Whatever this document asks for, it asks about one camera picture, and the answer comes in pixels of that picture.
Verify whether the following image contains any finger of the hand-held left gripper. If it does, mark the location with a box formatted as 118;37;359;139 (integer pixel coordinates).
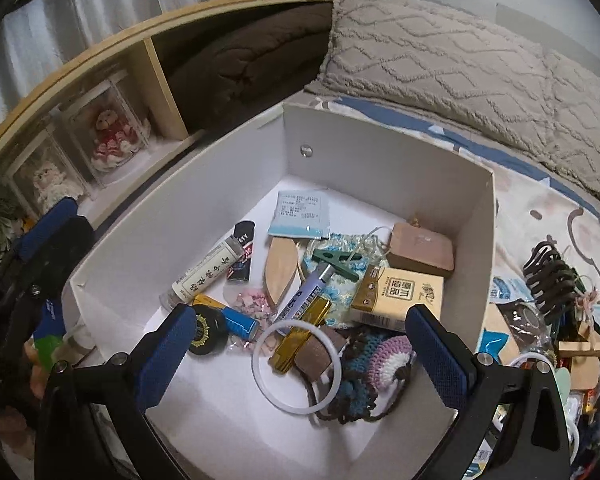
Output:
16;195;79;261
10;216;96;313

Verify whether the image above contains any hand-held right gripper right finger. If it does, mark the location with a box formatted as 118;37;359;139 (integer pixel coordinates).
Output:
405;304;571;480

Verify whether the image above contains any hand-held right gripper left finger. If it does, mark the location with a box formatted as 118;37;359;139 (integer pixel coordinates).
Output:
34;304;197;480

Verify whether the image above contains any crochet yarn pouch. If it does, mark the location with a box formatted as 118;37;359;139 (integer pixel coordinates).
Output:
314;326;417;424

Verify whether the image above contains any clear bottle with white label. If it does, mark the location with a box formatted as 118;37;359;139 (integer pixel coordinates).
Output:
160;237;243;312

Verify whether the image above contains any thin white ring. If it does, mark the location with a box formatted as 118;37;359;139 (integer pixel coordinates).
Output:
252;322;342;415

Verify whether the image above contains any brown bandage roll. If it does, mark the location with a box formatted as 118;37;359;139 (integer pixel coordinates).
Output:
292;327;349;379

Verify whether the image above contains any black cartoon print lighter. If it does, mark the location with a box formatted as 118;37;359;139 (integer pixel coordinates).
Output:
225;221;259;284

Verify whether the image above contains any green clip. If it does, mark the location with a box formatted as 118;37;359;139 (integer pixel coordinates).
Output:
310;249;372;284

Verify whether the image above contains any gold metal case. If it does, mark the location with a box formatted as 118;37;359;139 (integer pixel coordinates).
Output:
272;296;332;376

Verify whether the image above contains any white cardboard box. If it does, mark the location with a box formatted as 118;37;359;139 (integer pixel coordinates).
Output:
60;102;497;480

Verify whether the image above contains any white sachet with small print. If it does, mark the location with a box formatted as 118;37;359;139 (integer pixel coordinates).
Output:
267;190;331;239

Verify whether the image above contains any display case with beige doll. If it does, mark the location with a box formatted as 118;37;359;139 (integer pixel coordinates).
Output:
6;129;89;217

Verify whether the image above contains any black round tin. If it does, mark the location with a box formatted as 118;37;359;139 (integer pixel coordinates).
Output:
187;305;229;357

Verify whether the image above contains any blue plastic packet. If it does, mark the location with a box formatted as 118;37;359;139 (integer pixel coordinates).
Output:
479;280;527;362

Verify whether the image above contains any yellow cigarette box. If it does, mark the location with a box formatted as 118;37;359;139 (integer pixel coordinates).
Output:
350;266;446;334

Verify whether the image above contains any blue battery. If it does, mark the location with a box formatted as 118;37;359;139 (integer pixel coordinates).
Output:
222;307;259;339

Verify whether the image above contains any pink candy bag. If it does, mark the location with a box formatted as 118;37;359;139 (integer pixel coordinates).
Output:
227;285;277;357

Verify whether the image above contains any brown rectangular case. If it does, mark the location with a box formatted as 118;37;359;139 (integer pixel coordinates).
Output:
386;220;456;279

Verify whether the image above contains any display case with red doll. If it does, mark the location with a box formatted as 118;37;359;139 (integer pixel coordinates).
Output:
61;76;152;182

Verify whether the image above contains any blue floral pouch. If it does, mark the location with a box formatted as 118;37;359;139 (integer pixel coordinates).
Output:
300;232;392;332

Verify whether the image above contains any black hair claw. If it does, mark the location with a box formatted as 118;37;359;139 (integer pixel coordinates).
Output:
524;241;579;307

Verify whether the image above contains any wooden stick piece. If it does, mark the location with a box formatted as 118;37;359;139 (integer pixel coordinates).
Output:
554;329;600;392

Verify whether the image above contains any wooden leaf-shaped piece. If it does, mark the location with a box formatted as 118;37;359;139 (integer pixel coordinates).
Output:
264;235;301;309

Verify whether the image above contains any pen with purple label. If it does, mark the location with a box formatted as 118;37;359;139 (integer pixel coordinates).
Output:
275;265;339;324

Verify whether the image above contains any wooden shelf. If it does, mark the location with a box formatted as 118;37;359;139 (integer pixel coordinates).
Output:
0;0;332;233

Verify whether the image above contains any white curtain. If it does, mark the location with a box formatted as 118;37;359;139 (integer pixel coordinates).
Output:
0;0;232;107

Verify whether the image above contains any brown blanket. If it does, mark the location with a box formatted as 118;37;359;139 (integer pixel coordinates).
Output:
155;2;337;132

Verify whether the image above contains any beige textured pillow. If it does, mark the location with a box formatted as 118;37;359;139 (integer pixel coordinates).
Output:
540;50;600;202
305;0;581;162

